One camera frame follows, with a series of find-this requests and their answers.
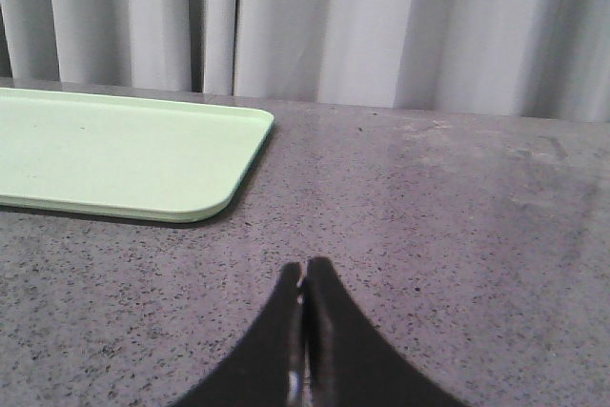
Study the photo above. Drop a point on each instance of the light green plastic tray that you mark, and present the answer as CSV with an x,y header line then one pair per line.
x,y
121,156

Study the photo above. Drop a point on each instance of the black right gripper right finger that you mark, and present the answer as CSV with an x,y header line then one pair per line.
x,y
352,364

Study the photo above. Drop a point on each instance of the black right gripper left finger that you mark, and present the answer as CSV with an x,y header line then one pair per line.
x,y
266,367

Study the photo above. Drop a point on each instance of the white pleated curtain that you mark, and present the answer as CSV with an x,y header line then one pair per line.
x,y
543,58

